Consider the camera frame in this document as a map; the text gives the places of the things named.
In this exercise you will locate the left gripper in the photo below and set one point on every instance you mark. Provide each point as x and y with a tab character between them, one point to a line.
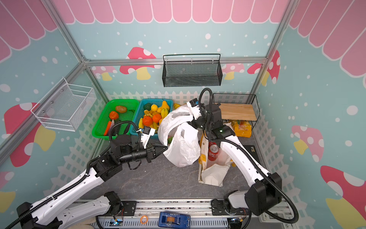
151	152

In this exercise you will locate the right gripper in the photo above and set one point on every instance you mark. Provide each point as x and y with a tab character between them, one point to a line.
196	122

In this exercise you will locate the white plastic grocery bag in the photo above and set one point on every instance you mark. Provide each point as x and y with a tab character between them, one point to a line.
180	137

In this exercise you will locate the red soda can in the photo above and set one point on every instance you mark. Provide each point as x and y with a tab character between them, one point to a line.
213	151

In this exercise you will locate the white tote bag yellow handles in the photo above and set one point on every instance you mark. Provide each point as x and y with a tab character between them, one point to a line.
212	172

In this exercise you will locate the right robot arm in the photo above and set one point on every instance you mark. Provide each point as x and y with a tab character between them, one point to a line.
264	187

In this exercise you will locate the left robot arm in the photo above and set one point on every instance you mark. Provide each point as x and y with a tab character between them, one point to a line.
53	212

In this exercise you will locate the orange fruit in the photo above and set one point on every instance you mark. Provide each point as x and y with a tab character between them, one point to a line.
147	121

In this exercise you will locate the bread roll left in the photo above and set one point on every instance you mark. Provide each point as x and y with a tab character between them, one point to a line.
176	105

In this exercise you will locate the yellow snack package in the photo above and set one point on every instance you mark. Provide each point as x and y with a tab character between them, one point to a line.
242	129

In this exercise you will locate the yellow pear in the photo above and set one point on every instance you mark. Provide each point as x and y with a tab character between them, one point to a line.
165	105

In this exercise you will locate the yellow lemon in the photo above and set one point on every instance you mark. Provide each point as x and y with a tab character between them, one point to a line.
154	107

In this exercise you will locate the green plastic basket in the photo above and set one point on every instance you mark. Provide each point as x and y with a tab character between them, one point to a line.
115	111

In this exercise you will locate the black flat box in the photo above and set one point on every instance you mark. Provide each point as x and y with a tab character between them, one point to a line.
252	151

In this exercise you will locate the orange carrot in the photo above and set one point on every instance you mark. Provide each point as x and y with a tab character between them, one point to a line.
108	128

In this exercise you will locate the brown potato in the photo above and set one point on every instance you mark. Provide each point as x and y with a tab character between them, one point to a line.
121	109

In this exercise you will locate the orange bell pepper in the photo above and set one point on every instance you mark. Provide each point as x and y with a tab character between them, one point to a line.
113	115

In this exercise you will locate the black wire shelf wooden board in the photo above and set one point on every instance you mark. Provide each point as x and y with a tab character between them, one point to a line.
238	106

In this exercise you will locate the black mesh wall basket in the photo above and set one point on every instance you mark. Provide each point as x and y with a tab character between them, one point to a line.
192	70

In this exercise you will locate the blue device on rail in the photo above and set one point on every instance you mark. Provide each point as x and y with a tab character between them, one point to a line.
174	220

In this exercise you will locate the white wire wall basket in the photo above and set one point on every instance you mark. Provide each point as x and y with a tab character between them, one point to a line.
65	106

